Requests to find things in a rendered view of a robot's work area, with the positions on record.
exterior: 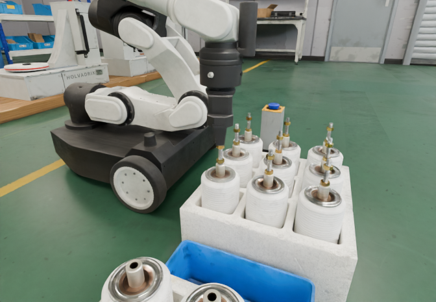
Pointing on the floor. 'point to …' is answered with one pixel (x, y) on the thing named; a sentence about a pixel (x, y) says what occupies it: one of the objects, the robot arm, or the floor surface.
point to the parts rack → (36, 15)
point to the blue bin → (238, 275)
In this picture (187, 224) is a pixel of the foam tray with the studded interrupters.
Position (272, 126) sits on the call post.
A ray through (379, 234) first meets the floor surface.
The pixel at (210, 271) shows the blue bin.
